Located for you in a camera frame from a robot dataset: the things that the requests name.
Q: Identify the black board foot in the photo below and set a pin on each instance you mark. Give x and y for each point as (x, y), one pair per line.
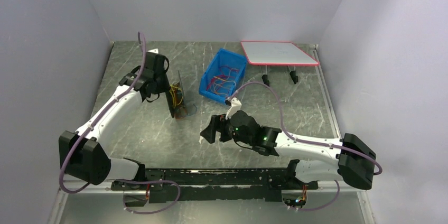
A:
(294, 76)
(265, 80)

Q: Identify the white board red rim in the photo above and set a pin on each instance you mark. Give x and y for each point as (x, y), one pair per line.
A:
(264, 53)

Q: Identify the grey perforated cable spool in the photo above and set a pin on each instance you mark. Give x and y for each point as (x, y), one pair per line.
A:
(176, 99)

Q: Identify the black board foot right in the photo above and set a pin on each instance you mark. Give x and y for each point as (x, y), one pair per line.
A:
(294, 76)

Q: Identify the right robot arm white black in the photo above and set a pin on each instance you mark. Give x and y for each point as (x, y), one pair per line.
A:
(320, 159)

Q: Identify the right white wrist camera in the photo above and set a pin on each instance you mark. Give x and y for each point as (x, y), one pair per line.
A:
(234, 106)

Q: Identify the blue plastic bin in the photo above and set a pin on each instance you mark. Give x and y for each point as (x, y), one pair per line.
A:
(223, 75)

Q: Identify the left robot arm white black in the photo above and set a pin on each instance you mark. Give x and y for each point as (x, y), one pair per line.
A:
(82, 153)

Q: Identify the black board foot left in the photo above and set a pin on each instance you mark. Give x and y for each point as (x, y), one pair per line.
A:
(265, 80)

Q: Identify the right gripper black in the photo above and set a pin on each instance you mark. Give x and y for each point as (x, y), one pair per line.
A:
(220, 129)

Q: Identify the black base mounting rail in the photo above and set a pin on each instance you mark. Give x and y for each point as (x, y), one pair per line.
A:
(218, 184)

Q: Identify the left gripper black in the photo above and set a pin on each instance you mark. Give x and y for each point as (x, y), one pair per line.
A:
(168, 94)

